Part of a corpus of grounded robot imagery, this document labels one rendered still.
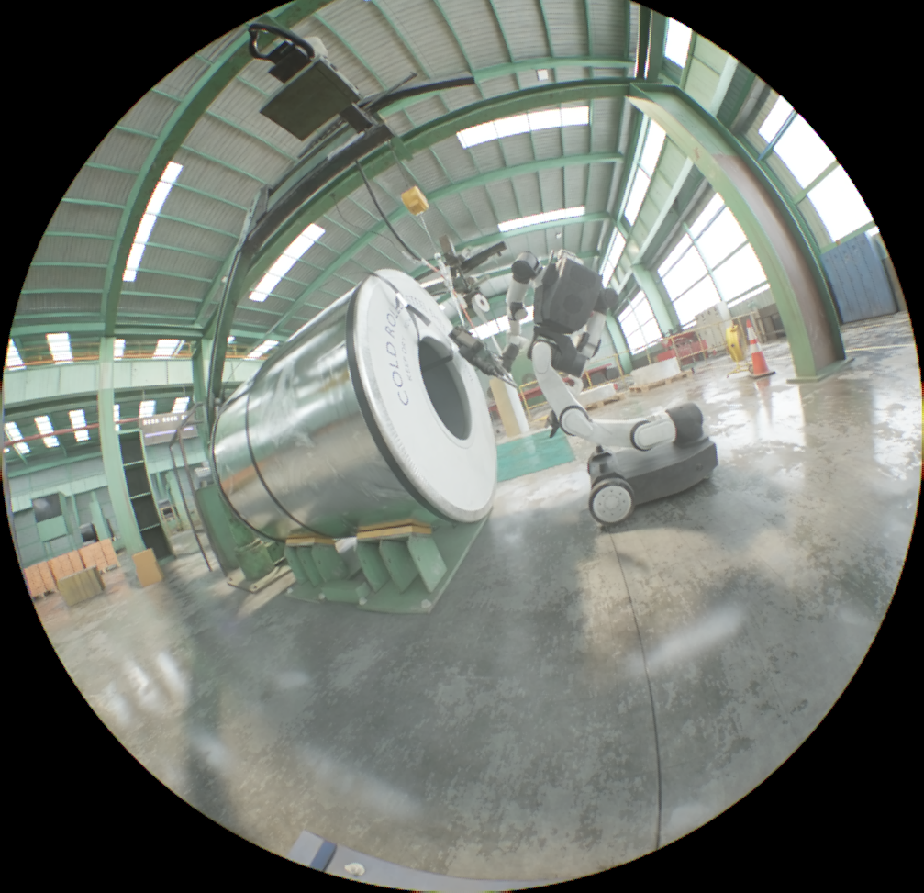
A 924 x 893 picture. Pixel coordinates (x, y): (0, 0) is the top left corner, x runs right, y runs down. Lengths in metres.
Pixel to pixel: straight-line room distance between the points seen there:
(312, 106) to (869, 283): 9.62
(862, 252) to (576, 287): 8.86
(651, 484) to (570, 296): 0.86
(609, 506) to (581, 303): 0.86
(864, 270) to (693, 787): 9.41
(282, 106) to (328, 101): 0.12
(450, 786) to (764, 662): 0.62
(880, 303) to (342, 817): 9.88
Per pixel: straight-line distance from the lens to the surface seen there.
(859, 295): 9.70
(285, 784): 0.85
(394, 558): 1.19
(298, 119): 0.93
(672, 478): 1.28
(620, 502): 1.21
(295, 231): 4.28
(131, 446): 7.02
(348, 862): 0.70
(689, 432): 1.42
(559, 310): 1.26
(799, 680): 0.73
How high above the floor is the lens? 0.60
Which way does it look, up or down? 1 degrees down
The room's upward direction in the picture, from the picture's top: 19 degrees counter-clockwise
